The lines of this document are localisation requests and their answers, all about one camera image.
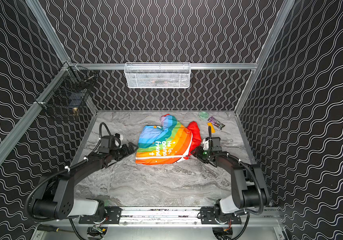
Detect rainbow cartoon kids jacket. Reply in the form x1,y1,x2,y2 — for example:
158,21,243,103
135,114,202,166

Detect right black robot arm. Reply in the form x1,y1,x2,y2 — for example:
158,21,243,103
193,147,270,215

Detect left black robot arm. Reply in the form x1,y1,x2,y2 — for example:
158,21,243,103
24,123,138,222

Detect yellow rectangular block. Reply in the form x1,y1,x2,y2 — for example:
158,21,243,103
207,122,214,130

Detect purple M&M's candy packet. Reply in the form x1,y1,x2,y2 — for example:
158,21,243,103
208,116,226,130

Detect green round plastic lid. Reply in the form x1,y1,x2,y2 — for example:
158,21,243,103
199,112,209,119

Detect brass knob in basket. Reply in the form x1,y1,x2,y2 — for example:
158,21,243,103
72,108,79,118

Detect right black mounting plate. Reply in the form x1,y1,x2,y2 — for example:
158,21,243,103
197,206,242,225

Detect black mounting plate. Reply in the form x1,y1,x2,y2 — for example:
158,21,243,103
197,206,242,225
78,207,122,225

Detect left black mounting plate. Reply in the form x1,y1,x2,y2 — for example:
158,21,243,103
78,207,122,225

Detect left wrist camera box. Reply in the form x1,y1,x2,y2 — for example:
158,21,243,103
112,133,123,150

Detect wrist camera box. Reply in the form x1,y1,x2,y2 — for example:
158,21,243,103
202,126,222,152
112,133,123,150

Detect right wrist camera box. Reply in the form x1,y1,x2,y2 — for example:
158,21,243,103
202,126,222,152

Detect white wire mesh basket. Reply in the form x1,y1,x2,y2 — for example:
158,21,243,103
124,62,192,89

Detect black wire wall basket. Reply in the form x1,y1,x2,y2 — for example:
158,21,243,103
38,66,97,122

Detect yellow handled screwdriver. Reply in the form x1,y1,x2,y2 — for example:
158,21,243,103
37,225,74,233

